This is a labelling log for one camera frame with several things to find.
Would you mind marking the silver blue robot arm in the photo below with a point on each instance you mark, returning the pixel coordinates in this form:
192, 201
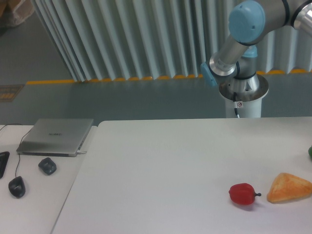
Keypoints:
248, 23

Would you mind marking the red toy pepper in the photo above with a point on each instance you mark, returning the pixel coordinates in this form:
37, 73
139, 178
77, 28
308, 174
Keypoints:
243, 194

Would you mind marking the green toy pepper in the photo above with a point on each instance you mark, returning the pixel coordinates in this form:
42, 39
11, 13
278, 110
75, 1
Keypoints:
310, 152

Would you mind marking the silver closed laptop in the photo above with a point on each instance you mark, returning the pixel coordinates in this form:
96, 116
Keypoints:
56, 137

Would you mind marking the white folding partition screen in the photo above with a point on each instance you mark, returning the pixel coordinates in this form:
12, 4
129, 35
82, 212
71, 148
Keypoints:
100, 39

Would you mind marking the orange toy bread slice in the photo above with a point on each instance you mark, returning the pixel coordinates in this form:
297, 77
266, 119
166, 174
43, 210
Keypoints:
287, 187

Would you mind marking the black keyboard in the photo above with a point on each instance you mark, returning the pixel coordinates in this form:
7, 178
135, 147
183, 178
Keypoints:
4, 156

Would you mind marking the brown cardboard box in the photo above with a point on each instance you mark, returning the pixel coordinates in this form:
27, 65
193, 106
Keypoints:
14, 12

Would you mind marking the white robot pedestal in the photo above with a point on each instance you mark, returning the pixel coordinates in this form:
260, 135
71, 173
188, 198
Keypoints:
243, 97

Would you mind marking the black wireless mouse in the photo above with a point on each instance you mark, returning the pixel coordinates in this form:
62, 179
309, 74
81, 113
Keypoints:
48, 166

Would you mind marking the black wired mouse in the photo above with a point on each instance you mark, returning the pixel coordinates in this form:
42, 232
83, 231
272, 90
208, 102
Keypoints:
17, 187

